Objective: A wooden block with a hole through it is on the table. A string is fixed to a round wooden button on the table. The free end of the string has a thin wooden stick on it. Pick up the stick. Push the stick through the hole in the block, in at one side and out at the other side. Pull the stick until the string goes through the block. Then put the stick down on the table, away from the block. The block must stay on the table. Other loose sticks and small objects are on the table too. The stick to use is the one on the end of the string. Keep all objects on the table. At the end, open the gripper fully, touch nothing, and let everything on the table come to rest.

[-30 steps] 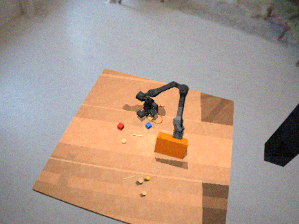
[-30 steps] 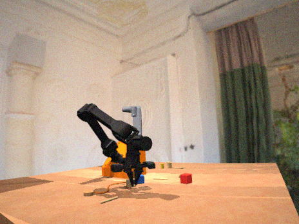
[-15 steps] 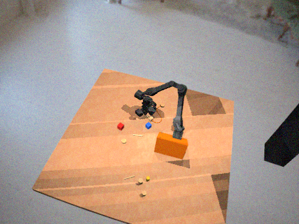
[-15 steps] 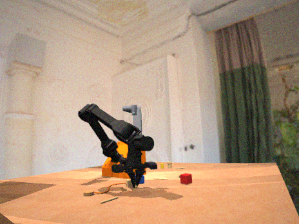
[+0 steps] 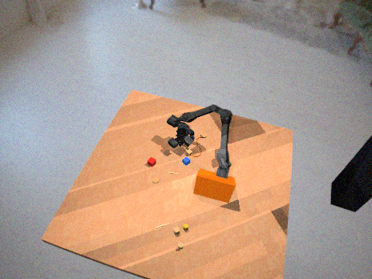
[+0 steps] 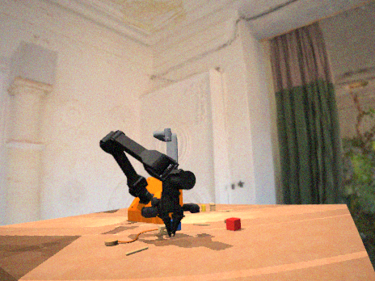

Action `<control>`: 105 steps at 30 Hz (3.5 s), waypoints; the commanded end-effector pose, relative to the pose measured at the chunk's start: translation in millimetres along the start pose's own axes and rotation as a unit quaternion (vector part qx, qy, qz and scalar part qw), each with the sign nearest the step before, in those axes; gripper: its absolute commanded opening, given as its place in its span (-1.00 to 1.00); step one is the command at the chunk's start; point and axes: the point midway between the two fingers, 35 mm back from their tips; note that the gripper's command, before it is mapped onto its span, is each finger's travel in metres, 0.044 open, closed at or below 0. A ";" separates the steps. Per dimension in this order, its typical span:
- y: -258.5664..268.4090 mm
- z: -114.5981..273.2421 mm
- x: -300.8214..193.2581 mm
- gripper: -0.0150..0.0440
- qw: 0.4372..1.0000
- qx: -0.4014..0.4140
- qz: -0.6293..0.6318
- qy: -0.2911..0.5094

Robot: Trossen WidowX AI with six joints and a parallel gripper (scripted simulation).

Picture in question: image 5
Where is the blue block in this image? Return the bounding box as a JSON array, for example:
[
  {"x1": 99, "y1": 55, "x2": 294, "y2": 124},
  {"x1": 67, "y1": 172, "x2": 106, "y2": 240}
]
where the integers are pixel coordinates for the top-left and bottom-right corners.
[{"x1": 182, "y1": 156, "x2": 190, "y2": 165}]

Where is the small red cube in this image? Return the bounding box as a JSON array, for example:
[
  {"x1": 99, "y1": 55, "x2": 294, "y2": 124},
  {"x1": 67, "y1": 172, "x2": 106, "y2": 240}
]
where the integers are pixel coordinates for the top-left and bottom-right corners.
[{"x1": 148, "y1": 157, "x2": 156, "y2": 167}]

